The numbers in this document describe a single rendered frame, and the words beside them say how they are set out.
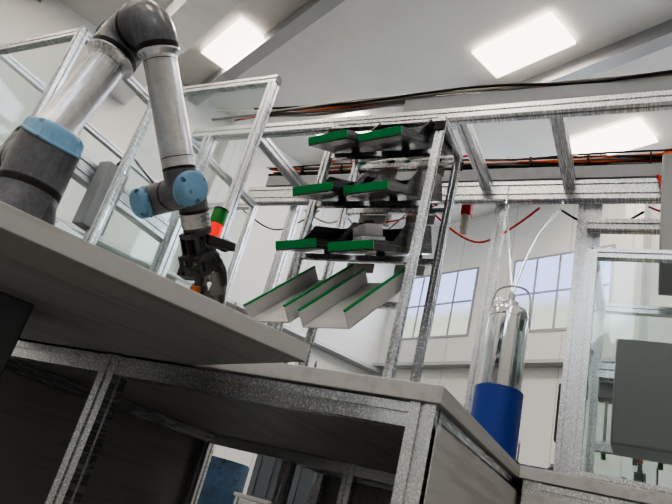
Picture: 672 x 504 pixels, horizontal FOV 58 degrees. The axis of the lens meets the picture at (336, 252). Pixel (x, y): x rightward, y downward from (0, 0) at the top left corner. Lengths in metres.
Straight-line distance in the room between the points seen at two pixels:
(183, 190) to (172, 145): 0.11
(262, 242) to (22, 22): 5.24
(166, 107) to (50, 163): 0.31
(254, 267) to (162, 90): 9.98
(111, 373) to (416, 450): 0.70
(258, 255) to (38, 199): 10.28
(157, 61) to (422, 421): 0.94
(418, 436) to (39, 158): 0.83
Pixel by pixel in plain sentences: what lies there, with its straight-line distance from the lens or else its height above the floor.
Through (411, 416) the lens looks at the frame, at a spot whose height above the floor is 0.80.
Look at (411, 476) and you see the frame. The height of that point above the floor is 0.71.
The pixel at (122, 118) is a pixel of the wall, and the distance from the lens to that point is 10.84.
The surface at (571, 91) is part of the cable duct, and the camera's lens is 2.30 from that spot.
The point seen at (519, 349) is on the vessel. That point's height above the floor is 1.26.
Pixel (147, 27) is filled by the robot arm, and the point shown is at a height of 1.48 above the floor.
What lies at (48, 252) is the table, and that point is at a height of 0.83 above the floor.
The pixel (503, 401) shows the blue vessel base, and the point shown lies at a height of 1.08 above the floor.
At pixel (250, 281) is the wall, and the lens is 11.24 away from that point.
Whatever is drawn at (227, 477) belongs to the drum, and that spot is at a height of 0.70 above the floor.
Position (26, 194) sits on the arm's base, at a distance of 1.21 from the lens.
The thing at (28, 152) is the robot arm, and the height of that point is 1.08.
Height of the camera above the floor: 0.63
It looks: 23 degrees up
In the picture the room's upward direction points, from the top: 15 degrees clockwise
